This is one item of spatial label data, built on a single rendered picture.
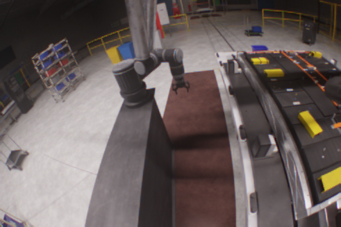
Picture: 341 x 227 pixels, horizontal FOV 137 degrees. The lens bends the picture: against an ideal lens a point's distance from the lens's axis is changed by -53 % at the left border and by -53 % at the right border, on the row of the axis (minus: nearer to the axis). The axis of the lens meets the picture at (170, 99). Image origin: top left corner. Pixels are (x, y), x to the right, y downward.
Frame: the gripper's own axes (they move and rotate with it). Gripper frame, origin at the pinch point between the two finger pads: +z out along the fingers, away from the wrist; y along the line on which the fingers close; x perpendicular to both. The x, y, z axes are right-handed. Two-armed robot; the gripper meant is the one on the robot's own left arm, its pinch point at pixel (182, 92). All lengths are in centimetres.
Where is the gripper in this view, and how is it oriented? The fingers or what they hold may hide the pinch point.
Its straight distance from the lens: 120.8
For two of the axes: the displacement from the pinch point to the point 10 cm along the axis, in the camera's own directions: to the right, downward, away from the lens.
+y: -9.8, 1.8, 1.3
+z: 2.2, 7.8, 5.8
